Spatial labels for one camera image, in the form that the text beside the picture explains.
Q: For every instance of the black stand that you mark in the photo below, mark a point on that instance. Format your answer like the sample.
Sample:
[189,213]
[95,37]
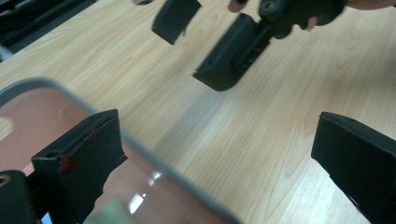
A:
[37,21]

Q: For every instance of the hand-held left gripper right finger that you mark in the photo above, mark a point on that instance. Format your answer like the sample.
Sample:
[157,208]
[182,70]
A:
[361,161]

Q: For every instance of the pink bin with grey rim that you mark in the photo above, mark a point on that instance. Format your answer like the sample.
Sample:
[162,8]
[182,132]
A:
[40,112]

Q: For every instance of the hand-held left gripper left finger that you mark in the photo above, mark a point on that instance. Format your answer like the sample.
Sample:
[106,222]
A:
[82,165]

